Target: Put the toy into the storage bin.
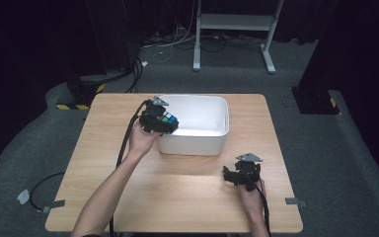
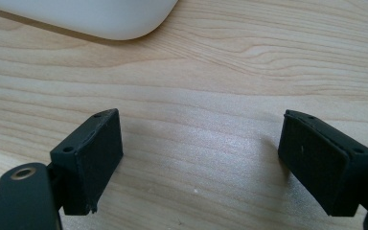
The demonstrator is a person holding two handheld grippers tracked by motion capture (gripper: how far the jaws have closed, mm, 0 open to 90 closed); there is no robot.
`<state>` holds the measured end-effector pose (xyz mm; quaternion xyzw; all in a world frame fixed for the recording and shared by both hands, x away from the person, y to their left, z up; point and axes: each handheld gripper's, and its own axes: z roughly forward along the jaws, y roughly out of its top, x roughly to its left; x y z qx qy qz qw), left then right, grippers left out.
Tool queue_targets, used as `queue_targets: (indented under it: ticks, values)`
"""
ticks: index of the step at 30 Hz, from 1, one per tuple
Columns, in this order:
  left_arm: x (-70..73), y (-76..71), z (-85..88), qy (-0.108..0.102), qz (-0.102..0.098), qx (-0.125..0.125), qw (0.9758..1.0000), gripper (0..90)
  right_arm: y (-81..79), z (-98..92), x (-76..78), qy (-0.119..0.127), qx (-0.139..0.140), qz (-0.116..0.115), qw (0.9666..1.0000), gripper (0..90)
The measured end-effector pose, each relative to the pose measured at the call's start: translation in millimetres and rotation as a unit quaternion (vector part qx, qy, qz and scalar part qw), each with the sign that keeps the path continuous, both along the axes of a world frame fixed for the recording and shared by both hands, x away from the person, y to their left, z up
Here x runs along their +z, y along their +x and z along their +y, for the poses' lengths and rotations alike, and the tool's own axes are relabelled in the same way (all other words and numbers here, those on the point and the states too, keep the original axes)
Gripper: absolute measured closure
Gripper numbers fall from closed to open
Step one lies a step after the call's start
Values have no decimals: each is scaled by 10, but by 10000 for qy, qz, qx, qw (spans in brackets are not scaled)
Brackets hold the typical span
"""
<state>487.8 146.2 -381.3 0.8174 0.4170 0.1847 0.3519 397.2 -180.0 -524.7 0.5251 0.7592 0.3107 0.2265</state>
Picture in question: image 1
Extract person's right hand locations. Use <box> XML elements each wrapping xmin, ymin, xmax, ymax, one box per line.
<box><xmin>237</xmin><ymin>179</ymin><xmax>266</xmax><ymax>216</ymax></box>

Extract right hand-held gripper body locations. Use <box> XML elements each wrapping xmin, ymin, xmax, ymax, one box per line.
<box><xmin>234</xmin><ymin>152</ymin><xmax>264</xmax><ymax>193</ymax></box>

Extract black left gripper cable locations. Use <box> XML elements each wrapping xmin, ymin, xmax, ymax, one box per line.
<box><xmin>109</xmin><ymin>99</ymin><xmax>150</xmax><ymax>237</ymax></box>

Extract person's left hand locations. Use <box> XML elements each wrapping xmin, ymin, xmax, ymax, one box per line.
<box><xmin>127</xmin><ymin>120</ymin><xmax>163</xmax><ymax>160</ymax></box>

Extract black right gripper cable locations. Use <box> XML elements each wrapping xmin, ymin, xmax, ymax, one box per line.
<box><xmin>242</xmin><ymin>167</ymin><xmax>271</xmax><ymax>237</ymax></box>

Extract black base with striped tape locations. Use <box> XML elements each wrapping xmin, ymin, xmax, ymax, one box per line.
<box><xmin>55</xmin><ymin>76</ymin><xmax>107</xmax><ymax>112</ymax></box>
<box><xmin>290</xmin><ymin>86</ymin><xmax>341</xmax><ymax>116</ymax></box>

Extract grey tape strip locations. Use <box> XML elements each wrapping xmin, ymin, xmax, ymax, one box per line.
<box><xmin>40</xmin><ymin>198</ymin><xmax>66</xmax><ymax>213</ymax></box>
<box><xmin>284</xmin><ymin>197</ymin><xmax>308</xmax><ymax>208</ymax></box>

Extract black floor cable loop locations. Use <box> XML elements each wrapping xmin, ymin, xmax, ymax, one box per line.
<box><xmin>29</xmin><ymin>171</ymin><xmax>66</xmax><ymax>211</ymax></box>

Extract white metal stand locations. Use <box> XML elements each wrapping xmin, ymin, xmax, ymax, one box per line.
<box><xmin>192</xmin><ymin>0</ymin><xmax>284</xmax><ymax>75</ymax></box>

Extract thin white cable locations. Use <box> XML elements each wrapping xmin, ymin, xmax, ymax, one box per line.
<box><xmin>151</xmin><ymin>19</ymin><xmax>198</xmax><ymax>64</ymax></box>

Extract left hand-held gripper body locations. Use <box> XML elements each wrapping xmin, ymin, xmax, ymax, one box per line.
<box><xmin>139</xmin><ymin>95</ymin><xmax>170</xmax><ymax>134</ymax></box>

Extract black hanging cables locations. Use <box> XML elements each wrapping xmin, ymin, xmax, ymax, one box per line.
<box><xmin>125</xmin><ymin>56</ymin><xmax>145</xmax><ymax>94</ymax></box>

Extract white plastic bin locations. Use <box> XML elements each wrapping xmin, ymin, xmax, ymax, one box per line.
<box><xmin>151</xmin><ymin>94</ymin><xmax>231</xmax><ymax>157</ymax></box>

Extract bundle of floor cables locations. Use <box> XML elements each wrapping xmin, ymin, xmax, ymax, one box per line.
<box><xmin>140</xmin><ymin>30</ymin><xmax>265</xmax><ymax>54</ymax></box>

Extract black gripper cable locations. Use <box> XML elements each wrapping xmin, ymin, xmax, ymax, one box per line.
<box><xmin>242</xmin><ymin>167</ymin><xmax>271</xmax><ymax>237</ymax></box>
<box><xmin>109</xmin><ymin>99</ymin><xmax>150</xmax><ymax>237</ymax></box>

